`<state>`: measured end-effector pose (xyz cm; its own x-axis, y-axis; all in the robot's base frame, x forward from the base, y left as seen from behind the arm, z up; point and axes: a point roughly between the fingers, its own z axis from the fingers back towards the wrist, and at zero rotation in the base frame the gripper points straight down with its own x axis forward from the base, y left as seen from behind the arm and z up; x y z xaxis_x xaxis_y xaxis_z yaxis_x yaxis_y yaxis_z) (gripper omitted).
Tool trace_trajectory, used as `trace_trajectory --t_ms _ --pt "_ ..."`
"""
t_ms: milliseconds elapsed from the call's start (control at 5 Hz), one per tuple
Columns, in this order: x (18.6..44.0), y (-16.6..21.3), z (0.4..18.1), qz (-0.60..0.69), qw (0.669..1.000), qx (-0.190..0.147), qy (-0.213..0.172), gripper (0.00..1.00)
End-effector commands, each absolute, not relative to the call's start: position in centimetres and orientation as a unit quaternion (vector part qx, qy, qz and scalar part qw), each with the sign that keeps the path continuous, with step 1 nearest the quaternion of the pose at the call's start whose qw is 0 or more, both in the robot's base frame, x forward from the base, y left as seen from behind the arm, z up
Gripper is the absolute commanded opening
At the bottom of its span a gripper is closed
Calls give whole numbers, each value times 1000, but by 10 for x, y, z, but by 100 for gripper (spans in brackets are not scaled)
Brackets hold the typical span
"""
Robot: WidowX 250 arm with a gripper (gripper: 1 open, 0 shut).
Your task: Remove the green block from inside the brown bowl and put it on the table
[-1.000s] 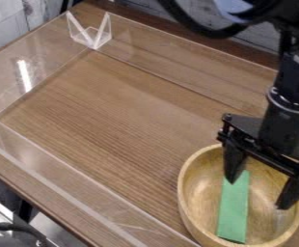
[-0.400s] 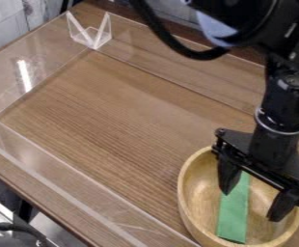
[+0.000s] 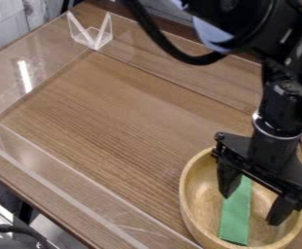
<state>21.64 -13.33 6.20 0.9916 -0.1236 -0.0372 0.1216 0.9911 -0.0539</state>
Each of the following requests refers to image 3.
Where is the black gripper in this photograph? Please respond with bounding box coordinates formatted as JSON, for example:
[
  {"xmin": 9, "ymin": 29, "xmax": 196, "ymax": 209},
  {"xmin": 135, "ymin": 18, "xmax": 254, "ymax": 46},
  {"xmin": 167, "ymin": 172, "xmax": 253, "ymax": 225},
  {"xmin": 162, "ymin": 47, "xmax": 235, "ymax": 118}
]
[{"xmin": 212, "ymin": 113, "xmax": 302, "ymax": 226}]

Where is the green rectangular block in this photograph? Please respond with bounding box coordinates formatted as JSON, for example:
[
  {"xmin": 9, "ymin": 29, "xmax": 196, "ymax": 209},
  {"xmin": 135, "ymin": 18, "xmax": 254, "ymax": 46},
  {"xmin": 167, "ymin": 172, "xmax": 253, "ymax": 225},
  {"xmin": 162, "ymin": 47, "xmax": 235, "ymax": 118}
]
[{"xmin": 219, "ymin": 177, "xmax": 251, "ymax": 246}]

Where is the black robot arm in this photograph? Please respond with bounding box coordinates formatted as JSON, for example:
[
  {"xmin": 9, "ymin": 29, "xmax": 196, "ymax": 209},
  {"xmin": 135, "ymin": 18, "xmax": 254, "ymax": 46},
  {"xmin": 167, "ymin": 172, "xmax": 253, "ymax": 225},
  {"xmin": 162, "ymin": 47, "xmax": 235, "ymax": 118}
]
[{"xmin": 182, "ymin": 0, "xmax": 302, "ymax": 226}]

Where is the brown wooden bowl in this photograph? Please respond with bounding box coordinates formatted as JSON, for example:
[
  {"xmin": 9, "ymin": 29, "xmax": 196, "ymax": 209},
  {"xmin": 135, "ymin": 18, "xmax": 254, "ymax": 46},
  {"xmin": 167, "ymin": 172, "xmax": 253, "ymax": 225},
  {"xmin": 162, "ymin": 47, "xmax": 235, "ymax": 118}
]
[{"xmin": 178, "ymin": 148, "xmax": 302, "ymax": 249}]

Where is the metal frame lower left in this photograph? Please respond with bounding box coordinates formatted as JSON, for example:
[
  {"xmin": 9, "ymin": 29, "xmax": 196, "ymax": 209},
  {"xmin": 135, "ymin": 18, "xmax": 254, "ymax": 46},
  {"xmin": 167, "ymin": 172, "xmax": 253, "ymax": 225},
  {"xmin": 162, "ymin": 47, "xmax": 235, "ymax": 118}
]
[{"xmin": 0, "ymin": 205, "xmax": 51, "ymax": 249}]

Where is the black cable lower left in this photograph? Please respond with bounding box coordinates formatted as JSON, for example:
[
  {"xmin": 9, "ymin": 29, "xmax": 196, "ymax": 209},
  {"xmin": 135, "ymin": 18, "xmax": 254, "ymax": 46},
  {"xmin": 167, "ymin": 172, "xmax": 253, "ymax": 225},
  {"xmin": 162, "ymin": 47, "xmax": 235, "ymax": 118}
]
[{"xmin": 0, "ymin": 223, "xmax": 49, "ymax": 249}]

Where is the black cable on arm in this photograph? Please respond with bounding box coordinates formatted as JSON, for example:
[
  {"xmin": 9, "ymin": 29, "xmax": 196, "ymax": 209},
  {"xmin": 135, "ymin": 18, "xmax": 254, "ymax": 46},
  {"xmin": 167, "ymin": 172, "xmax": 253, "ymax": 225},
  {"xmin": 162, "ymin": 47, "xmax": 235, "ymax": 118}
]
[{"xmin": 126, "ymin": 0, "xmax": 229, "ymax": 66}]

